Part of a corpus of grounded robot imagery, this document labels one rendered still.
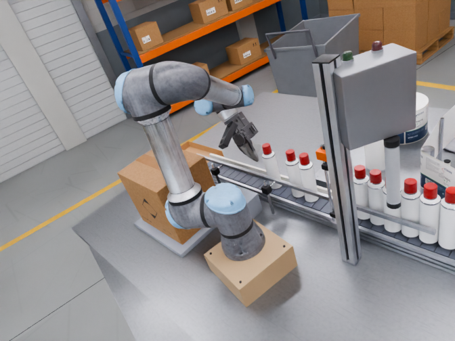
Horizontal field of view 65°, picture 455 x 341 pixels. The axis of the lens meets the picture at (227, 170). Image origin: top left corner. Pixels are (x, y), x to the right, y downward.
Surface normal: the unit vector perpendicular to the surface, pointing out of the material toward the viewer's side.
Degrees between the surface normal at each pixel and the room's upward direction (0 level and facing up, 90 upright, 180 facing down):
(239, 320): 0
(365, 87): 90
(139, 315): 0
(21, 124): 90
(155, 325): 0
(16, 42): 90
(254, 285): 90
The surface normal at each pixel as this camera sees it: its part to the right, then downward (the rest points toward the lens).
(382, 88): 0.17, 0.51
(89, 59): 0.55, 0.33
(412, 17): -0.74, 0.53
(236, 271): -0.32, -0.80
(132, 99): -0.32, 0.50
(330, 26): -0.59, 0.53
